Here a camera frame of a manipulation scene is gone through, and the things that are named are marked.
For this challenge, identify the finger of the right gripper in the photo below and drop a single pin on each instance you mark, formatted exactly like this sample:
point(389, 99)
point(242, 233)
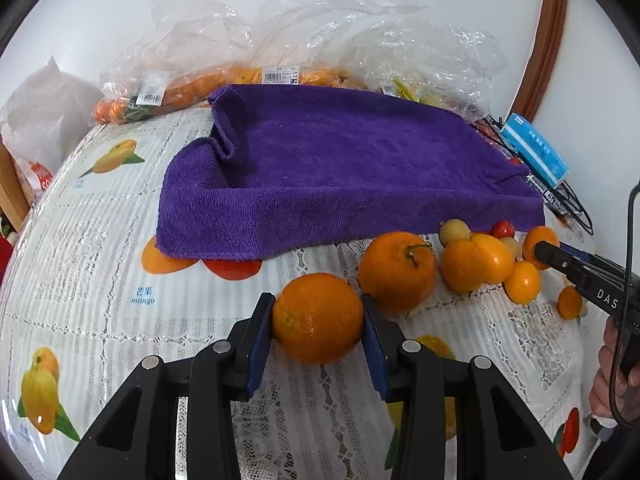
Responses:
point(566, 259)

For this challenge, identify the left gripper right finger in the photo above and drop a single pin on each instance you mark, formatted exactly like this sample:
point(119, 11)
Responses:
point(497, 436)

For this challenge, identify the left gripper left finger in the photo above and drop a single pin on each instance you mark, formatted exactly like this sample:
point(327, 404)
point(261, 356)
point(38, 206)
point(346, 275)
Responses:
point(134, 436)

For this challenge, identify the small round orange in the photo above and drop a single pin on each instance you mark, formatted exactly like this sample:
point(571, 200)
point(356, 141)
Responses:
point(523, 285)

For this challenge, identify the small oval orange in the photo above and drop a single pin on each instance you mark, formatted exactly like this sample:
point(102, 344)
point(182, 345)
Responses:
point(499, 260)

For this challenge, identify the large orange with stem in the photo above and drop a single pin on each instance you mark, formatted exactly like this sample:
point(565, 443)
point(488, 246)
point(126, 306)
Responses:
point(398, 271)

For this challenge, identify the person's right hand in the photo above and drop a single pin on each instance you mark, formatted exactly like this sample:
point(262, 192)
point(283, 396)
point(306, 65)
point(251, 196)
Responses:
point(626, 387)

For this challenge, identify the small red fruit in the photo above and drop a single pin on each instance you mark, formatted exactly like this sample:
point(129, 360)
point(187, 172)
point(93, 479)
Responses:
point(502, 229)

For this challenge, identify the blue tissue pack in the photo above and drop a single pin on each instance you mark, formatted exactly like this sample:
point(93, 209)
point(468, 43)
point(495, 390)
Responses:
point(521, 135)

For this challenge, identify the clear bag of yellow fruit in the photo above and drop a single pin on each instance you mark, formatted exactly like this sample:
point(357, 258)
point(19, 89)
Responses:
point(419, 61)

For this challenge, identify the purple terry towel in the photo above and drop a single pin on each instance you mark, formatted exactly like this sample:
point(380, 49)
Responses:
point(285, 167)

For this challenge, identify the wooden furniture piece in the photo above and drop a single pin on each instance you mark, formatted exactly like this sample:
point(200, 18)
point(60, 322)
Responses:
point(12, 199)

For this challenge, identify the red package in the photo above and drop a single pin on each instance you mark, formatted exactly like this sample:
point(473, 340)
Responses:
point(39, 177)

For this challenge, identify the white plastic bag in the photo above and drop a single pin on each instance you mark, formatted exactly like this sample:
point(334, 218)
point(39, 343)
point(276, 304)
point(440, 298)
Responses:
point(44, 119)

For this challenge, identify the clear bag of oranges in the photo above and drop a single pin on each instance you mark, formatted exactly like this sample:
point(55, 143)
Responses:
point(302, 41)

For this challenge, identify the clear bag of tangerines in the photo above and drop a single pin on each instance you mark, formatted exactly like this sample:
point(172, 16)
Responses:
point(150, 85)

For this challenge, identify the brown wooden door frame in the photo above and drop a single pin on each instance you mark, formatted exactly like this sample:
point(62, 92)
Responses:
point(541, 62)

